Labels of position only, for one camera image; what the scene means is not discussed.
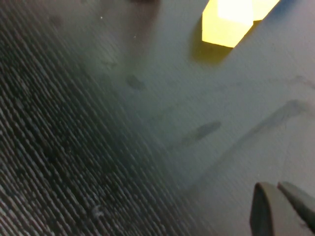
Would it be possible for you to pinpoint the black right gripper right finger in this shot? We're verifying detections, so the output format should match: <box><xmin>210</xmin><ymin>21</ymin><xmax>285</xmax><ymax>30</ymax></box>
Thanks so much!
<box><xmin>277</xmin><ymin>181</ymin><xmax>315</xmax><ymax>233</ymax></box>

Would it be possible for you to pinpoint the yellow foam cube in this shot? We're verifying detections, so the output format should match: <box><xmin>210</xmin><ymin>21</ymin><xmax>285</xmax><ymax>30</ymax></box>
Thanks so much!
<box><xmin>201</xmin><ymin>0</ymin><xmax>254</xmax><ymax>49</ymax></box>
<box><xmin>252</xmin><ymin>0</ymin><xmax>281</xmax><ymax>22</ymax></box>

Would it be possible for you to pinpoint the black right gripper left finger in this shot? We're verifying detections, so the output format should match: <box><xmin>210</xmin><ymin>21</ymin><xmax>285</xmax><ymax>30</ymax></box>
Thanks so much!
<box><xmin>249</xmin><ymin>181</ymin><xmax>310</xmax><ymax>236</ymax></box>

